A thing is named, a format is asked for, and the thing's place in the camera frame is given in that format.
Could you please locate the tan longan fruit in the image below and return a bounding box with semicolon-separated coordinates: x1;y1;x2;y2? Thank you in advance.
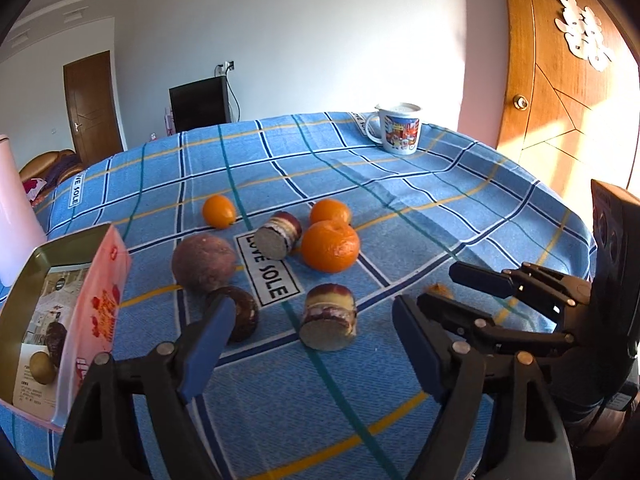
29;351;58;386

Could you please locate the dark round chestnut fruit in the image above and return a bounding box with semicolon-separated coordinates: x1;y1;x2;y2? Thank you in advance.
206;286;259;344

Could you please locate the large orange mandarin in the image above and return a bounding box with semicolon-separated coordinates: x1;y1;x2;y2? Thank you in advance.
300;221;360;274

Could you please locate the purple passion fruit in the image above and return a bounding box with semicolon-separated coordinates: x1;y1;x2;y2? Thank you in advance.
171;233;236;294

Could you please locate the smaller orange mandarin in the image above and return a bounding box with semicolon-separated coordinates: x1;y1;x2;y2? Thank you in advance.
309;198;352;224

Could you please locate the small orange kumquat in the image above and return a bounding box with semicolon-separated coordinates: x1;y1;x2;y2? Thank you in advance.
202;195;236;230

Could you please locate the pink biscuit tin box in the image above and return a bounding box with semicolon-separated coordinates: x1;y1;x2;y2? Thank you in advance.
1;223;131;431

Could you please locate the paper leaflet in tin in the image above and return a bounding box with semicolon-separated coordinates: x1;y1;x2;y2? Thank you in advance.
12;262;90;422

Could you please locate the blue plaid tablecloth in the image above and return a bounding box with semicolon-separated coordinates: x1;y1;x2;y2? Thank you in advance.
0;110;599;480

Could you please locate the orange wooden entrance door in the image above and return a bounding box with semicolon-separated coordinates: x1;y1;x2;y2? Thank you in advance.
497;0;639;220

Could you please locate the white printed mug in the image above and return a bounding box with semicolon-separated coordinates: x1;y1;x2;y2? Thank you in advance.
364;103;422;156

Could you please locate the pink electric kettle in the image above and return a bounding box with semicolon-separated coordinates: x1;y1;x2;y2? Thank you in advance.
0;134;47;287

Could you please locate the brown leather armchair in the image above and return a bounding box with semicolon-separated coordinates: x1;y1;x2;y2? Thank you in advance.
20;150;85;203

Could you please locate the black television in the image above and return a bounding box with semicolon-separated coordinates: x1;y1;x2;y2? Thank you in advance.
169;76;231;132

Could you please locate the television power cable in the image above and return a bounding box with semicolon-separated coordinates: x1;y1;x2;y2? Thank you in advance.
214;62;242;124

